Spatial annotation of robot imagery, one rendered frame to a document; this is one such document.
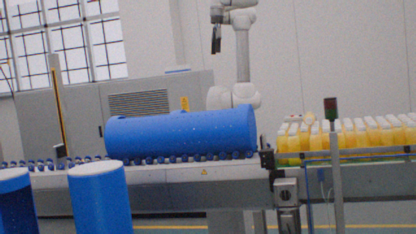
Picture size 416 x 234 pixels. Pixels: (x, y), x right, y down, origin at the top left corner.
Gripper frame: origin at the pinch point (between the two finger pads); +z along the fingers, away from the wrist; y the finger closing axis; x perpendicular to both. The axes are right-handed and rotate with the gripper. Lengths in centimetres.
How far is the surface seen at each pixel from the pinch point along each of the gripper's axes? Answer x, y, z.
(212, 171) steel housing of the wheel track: 2, -16, 69
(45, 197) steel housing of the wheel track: 101, 32, 95
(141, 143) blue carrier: 42, -1, 55
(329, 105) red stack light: -40, -69, 28
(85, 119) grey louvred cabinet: 94, 210, 58
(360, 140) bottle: -66, -54, 45
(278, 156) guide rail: -28, -40, 56
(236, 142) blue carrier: -9, -24, 51
